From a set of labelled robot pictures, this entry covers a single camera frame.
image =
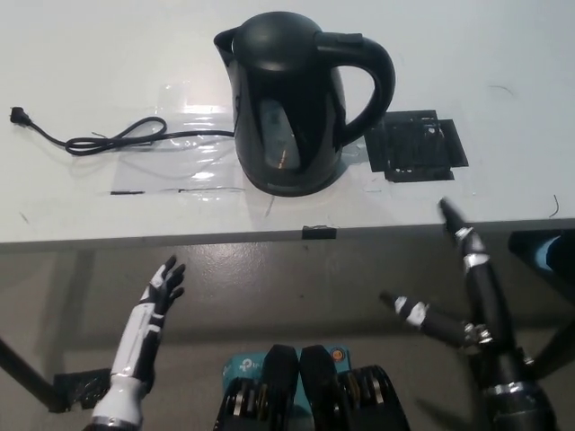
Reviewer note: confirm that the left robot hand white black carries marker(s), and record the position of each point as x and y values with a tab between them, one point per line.
150	310

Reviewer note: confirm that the black electric kettle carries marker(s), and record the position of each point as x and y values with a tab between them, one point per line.
287	72

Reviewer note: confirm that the small black tape piece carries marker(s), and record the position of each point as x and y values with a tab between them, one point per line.
319	232

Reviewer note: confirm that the clear plastic sheet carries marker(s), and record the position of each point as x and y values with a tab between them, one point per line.
148	175

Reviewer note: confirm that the black table leg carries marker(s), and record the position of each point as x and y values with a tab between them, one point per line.
31	372

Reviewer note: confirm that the round black kettle base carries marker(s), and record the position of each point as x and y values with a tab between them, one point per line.
292	191

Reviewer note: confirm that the thin black tape strip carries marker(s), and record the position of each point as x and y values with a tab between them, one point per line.
127	193

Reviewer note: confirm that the black tape patch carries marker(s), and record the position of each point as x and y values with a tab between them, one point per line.
404	148

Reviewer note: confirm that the right robot hand black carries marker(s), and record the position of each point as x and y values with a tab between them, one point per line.
487	292

